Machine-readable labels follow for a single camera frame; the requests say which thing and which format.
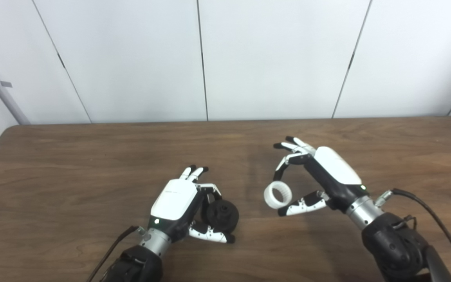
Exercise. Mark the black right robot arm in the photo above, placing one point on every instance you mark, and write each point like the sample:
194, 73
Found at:
394, 246

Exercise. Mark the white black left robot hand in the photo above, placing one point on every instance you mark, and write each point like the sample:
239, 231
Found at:
174, 199

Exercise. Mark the round black part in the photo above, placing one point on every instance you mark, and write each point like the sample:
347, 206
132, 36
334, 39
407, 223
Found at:
223, 215

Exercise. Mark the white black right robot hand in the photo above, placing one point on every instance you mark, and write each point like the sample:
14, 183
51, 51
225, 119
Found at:
337, 168

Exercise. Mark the small grey post tag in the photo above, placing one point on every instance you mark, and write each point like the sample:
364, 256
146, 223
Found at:
6, 84

